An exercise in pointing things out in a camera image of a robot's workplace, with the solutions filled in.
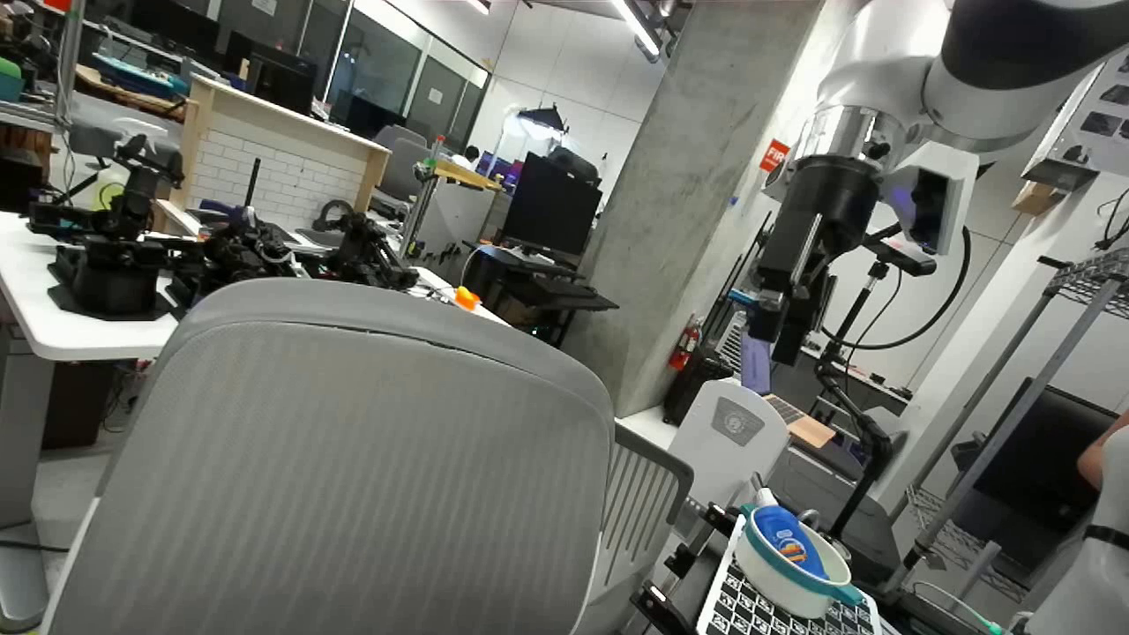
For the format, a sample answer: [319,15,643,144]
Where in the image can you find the white plastic jug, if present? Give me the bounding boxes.
[669,381,791,506]

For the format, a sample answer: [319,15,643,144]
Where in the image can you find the red fire extinguisher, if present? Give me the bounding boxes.
[665,321,703,371]

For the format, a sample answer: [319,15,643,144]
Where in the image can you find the black computer monitor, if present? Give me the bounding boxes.
[502,152,603,259]

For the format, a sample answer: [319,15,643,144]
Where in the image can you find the white desk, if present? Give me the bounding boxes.
[0,213,175,526]

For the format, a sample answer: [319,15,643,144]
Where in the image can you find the metal wire shelf rack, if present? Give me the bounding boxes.
[892,248,1129,583]

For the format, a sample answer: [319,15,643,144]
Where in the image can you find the white blue bowl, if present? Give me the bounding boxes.
[729,506,859,621]

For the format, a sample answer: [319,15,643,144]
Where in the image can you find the white pegboard crate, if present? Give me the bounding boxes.
[175,79,391,228]

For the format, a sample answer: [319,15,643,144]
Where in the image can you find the black equipment on desk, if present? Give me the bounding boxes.
[24,135,418,321]

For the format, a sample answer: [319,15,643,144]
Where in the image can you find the grey mesh office chair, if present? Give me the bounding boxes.
[41,278,615,635]

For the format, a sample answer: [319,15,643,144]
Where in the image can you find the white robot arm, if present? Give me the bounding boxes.
[748,0,1129,363]

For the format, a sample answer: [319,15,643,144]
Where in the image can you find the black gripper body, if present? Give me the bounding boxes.
[752,154,877,363]

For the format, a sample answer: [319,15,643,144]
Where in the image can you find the black white dish rack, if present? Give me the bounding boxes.
[690,520,900,635]

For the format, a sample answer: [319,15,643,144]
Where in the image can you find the camera on black stand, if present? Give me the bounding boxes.
[811,228,943,543]

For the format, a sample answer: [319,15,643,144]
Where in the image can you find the person in white shirt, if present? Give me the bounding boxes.
[1027,418,1129,635]

